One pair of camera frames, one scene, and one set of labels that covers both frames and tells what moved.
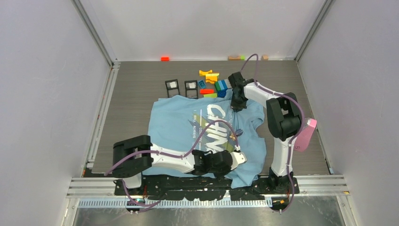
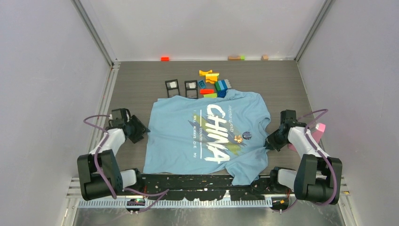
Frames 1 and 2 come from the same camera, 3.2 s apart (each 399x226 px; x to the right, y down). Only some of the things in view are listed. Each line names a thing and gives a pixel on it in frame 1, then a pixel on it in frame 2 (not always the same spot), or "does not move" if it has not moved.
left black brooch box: (172, 88) does not move
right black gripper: (237, 107) -> (273, 145)
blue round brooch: (239, 132) -> (246, 135)
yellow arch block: (203, 73) does not move
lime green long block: (210, 95) does not move
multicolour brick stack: (221, 87) does not move
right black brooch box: (191, 89) does not move
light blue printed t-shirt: (181, 124) does not move
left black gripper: (227, 169) -> (140, 129)
